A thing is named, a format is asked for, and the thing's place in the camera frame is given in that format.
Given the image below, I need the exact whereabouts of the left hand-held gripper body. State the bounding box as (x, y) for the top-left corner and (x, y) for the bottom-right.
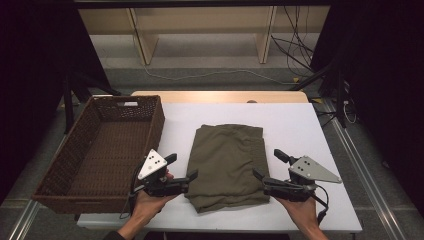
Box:
(133, 148), (190, 198)

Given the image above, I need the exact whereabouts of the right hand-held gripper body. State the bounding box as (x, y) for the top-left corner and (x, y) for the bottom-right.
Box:
(262, 155), (343, 203)

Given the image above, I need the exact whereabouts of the olive green cloth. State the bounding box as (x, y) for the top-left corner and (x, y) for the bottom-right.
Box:
(184, 123), (271, 214)

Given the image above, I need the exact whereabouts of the brown wicker basket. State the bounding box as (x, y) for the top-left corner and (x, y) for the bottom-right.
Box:
(32, 94), (166, 215)

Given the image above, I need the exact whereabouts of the person's left hand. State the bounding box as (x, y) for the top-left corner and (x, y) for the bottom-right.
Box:
(130, 170), (178, 223)

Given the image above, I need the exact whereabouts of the person's right hand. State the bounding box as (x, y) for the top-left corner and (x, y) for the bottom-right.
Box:
(276, 196), (320, 228)

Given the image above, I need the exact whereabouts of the white table mat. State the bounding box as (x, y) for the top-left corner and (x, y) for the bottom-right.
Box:
(76, 102), (363, 234)

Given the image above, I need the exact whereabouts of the black metal stand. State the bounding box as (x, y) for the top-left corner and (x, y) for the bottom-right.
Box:
(61, 69), (122, 135)
(289, 58), (349, 130)

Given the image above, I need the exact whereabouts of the wooden table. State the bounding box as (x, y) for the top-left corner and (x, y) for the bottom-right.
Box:
(131, 90), (310, 105)

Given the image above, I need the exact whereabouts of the black curtain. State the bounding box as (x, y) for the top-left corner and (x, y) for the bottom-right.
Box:
(309, 0), (424, 218)
(0, 0), (113, 204)

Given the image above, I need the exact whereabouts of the light wooden shelf unit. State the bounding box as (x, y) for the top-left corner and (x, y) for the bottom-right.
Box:
(78, 6), (331, 66)

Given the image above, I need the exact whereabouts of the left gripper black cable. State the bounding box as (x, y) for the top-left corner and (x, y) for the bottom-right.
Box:
(119, 166), (148, 220)

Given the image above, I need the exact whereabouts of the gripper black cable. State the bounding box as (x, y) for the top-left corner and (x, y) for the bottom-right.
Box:
(119, 166), (148, 220)
(308, 184), (331, 226)

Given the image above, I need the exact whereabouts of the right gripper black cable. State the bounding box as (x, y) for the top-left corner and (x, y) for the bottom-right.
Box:
(308, 184), (331, 226)

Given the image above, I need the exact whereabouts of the metal floor rail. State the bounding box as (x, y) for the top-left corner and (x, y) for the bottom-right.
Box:
(5, 199), (42, 240)
(321, 99), (409, 240)

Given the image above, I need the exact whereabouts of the white floor cable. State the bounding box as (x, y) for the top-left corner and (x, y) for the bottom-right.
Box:
(142, 63), (298, 86)

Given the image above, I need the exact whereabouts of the bundle of black cables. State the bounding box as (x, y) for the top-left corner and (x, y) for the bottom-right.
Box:
(270, 5), (316, 78)

